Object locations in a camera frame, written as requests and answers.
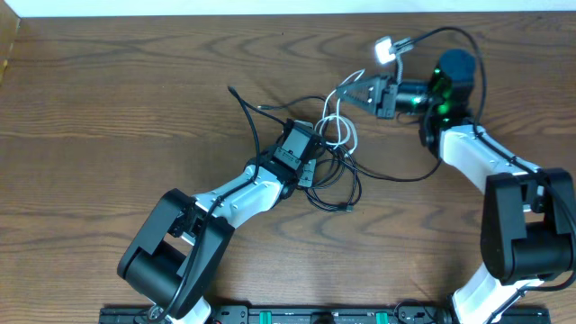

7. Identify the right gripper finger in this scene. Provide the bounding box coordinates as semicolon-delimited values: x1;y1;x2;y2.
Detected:
337;74;392;97
339;93;380;115

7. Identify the left camera cable black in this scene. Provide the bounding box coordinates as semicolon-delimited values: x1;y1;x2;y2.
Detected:
148;85;289;323

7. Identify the right camera cable black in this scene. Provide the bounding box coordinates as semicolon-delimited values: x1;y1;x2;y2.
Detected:
395;26;576;293

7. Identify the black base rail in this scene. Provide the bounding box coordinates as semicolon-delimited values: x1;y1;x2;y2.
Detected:
96;302;552;324

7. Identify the white USB cable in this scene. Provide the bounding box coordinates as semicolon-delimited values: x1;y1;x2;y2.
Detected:
313;68;366;157

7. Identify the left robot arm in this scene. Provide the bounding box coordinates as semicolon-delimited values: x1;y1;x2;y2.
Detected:
117;120;322;323

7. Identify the camera cable black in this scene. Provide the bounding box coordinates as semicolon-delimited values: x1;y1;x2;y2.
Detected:
395;26;576;293
148;85;289;323

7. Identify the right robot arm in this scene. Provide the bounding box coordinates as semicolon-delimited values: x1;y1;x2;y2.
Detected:
336;49;575;323

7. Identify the black USB cable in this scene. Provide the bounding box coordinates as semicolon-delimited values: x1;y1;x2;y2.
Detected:
256;94;445;213

